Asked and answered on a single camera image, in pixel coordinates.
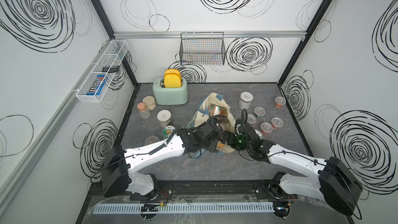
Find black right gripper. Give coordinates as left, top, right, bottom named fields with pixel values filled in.
left=217, top=129, right=252, bottom=151

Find cream canvas bag blue handles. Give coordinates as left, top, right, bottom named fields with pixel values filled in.
left=186, top=92, right=237, bottom=159

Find silver label jar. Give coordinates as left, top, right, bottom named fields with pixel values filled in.
left=238, top=92, right=254, bottom=110

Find sunflower label tall jar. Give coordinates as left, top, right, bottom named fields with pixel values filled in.
left=157, top=110, right=172, bottom=128

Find red bee label seed jar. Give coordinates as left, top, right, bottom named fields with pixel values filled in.
left=275, top=96, right=286, bottom=108

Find large radish label seed jar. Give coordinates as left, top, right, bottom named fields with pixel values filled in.
left=255, top=130, right=263, bottom=140

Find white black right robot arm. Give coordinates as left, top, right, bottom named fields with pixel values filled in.
left=228, top=109, right=363, bottom=219

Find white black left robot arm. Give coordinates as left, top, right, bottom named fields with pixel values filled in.
left=98, top=115, right=227, bottom=198

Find white orange label jar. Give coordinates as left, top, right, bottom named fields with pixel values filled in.
left=210, top=105, right=228, bottom=117

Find mint green toaster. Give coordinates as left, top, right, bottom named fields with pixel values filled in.
left=152, top=78, right=189, bottom=105

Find yellow toast slice front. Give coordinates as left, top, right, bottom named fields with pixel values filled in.
left=164, top=74, right=182, bottom=88

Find yellow toast slice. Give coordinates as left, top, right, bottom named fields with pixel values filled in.
left=164, top=74, right=182, bottom=88
left=165, top=69, right=180, bottom=76

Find beige lid jar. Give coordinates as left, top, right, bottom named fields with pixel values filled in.
left=142, top=96, right=157, bottom=111

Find pink lid small jar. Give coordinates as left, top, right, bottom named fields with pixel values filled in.
left=137, top=102, right=150, bottom=119

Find yellow toast slice back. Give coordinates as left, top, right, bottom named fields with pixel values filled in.
left=165, top=69, right=180, bottom=76

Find black small box on shelf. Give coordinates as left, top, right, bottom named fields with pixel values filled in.
left=102, top=66, right=120, bottom=73

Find blue candy packet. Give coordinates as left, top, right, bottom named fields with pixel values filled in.
left=86, top=75, right=107, bottom=96

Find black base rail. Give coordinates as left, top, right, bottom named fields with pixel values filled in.
left=90, top=178, right=299, bottom=203

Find white slotted cable duct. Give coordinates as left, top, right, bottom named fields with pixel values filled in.
left=93, top=202, right=275, bottom=214

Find black wire wall basket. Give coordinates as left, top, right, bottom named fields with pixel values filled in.
left=179, top=37, right=227, bottom=66

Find grey wall rail back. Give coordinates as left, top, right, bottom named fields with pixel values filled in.
left=114, top=31, right=307, bottom=39

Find grey wall rail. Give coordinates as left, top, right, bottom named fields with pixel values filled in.
left=114, top=31, right=307, bottom=39
left=1, top=39, right=114, bottom=214

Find white wire wall shelf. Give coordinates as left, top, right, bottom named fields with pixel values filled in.
left=76, top=39, right=129, bottom=103

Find black corner frame post right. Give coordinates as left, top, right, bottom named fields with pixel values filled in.
left=278, top=0, right=333, bottom=87

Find black corner frame post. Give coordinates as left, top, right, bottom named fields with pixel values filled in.
left=90, top=0, right=138, bottom=88
left=278, top=0, right=333, bottom=87

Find black corner frame post left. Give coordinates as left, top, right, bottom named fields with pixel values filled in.
left=90, top=0, right=138, bottom=88

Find grey wall rail left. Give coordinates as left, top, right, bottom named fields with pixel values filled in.
left=1, top=39, right=114, bottom=214

